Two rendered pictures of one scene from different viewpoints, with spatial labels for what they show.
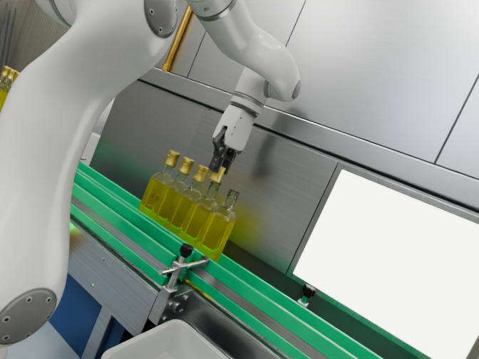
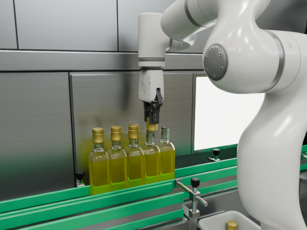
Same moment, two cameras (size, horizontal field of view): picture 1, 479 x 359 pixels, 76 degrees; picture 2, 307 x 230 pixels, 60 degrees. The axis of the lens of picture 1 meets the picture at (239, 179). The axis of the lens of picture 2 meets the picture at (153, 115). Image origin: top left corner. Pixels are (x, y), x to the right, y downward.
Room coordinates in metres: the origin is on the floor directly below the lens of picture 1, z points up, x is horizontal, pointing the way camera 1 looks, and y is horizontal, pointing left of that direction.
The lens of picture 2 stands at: (0.28, 0.72, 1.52)
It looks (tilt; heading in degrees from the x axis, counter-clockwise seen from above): 11 degrees down; 308
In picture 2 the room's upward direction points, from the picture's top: straight up
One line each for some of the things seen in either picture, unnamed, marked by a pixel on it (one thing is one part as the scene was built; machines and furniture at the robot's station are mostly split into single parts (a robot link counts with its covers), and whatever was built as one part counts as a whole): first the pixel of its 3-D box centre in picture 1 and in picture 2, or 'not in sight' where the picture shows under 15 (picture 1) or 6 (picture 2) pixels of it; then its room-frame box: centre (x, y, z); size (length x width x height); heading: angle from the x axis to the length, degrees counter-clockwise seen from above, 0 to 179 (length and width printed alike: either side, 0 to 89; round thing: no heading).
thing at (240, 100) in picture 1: (246, 105); (151, 63); (0.81, 0.06, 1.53); 0.09 x 0.08 x 0.03; 153
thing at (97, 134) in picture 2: (172, 158); (97, 135); (0.90, 0.21, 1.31); 0.04 x 0.04 x 0.04
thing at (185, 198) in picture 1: (179, 223); (134, 175); (0.85, 0.10, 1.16); 0.06 x 0.06 x 0.21; 62
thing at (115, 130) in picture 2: (186, 165); (116, 133); (0.88, 0.15, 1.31); 0.04 x 0.04 x 0.04
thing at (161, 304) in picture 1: (172, 304); (186, 219); (0.69, 0.03, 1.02); 0.09 x 0.04 x 0.07; 153
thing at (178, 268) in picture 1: (184, 269); (190, 194); (0.67, 0.03, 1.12); 0.17 x 0.03 x 0.12; 153
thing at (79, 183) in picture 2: not in sight; (79, 188); (0.99, 0.22, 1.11); 0.07 x 0.04 x 0.13; 153
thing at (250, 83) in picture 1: (260, 75); (152, 36); (0.80, 0.06, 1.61); 0.09 x 0.08 x 0.13; 65
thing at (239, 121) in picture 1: (237, 127); (151, 83); (0.81, 0.06, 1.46); 0.10 x 0.07 x 0.11; 153
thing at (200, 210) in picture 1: (194, 233); (150, 173); (0.82, 0.05, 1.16); 0.06 x 0.06 x 0.21; 63
